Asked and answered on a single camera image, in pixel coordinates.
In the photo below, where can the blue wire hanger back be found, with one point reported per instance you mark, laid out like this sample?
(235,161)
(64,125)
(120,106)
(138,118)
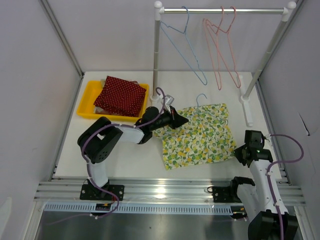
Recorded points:
(178,37)

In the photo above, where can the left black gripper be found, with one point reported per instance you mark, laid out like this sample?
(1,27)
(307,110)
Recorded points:
(175,120)

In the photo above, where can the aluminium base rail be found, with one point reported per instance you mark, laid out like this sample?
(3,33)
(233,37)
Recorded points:
(151,196)

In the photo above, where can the yellow plastic tray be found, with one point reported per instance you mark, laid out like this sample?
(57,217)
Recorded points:
(86,107)

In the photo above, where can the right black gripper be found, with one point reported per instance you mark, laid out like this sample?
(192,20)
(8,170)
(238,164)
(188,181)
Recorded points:
(237,153)

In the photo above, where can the red polka dot cloth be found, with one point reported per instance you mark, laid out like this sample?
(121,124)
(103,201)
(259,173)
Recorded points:
(120,97)

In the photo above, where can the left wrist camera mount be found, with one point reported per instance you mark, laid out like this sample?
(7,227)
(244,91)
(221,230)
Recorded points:
(168,100)

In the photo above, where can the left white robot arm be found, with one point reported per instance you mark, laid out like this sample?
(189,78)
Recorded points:
(98,141)

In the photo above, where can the pink wire hanger left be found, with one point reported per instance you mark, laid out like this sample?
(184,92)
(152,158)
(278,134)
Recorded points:
(212,47)

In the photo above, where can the blue wire hanger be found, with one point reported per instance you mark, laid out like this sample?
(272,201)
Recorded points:
(200,102)
(178,37)

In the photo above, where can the silver clothes rack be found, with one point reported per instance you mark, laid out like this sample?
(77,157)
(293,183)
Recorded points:
(245,93)

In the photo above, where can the pink wire hanger right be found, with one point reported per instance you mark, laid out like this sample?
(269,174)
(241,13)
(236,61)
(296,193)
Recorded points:
(236,79)

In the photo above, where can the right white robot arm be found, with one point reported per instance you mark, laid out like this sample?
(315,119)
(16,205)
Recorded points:
(268,216)

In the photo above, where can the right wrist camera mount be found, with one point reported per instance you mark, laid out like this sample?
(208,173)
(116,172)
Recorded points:
(266,137)

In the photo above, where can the pink wire hanger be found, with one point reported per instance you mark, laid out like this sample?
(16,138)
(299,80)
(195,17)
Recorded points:
(212,47)
(236,79)

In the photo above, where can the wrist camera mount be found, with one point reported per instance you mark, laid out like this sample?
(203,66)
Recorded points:
(266,137)
(168,100)

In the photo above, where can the lemon print skirt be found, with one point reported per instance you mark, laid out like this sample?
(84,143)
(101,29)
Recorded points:
(205,139)

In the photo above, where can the blue wire hanger front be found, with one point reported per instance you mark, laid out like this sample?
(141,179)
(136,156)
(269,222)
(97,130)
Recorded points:
(200,102)

